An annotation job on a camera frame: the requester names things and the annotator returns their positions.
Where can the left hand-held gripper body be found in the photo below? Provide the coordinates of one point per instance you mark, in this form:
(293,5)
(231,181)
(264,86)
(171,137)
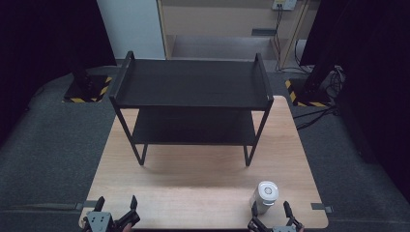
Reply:
(100,221)

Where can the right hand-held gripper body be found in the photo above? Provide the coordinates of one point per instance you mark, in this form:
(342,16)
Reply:
(277,228)

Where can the white cylindrical bottle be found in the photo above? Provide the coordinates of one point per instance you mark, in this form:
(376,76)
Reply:
(265,196)

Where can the black two-tier metal shelf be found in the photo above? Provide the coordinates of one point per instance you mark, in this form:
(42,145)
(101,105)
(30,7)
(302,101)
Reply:
(193,82)

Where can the person's left hand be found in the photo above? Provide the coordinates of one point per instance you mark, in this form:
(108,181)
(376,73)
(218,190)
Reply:
(127,228)

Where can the grey tape strip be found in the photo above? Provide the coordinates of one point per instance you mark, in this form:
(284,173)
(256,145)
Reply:
(321,207)
(86,204)

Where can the black stand with striped base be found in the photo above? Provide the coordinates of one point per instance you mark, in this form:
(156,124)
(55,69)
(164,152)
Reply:
(317,80)
(84,84)

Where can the dark curtain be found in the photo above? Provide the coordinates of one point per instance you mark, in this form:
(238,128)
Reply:
(38,48)
(377,80)

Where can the white panel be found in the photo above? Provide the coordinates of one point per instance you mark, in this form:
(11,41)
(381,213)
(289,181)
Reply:
(132,29)

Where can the white wall socket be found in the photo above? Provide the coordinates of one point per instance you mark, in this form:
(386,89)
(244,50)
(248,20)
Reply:
(285,4)

